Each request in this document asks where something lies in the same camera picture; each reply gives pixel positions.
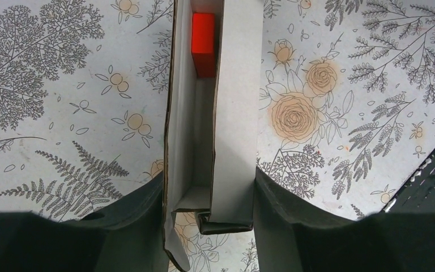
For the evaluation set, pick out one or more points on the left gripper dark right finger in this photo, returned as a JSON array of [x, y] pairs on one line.
[[291, 234]]

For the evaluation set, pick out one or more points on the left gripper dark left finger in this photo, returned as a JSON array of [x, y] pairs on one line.
[[123, 236]]

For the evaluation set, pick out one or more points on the white cardboard paper box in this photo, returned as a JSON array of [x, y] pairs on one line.
[[210, 139]]

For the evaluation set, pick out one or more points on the red rectangular block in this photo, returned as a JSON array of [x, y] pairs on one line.
[[202, 44]]

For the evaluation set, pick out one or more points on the floral patterned table cloth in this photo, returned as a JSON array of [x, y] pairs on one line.
[[346, 108]]

